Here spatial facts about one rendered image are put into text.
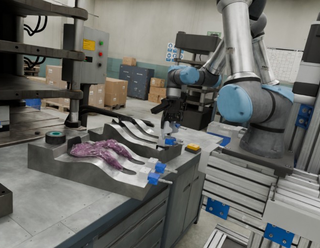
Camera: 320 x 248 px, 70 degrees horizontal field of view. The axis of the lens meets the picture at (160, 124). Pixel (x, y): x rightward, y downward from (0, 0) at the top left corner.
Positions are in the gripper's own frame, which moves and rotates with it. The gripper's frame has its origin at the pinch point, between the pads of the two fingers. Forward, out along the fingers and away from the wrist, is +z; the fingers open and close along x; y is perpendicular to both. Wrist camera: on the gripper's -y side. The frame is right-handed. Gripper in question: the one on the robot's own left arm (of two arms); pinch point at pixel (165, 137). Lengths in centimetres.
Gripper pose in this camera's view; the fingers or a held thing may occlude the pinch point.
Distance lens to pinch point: 117.2
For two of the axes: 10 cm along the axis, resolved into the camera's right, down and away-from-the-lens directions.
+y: 8.6, 1.1, -5.0
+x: 5.1, 0.0, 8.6
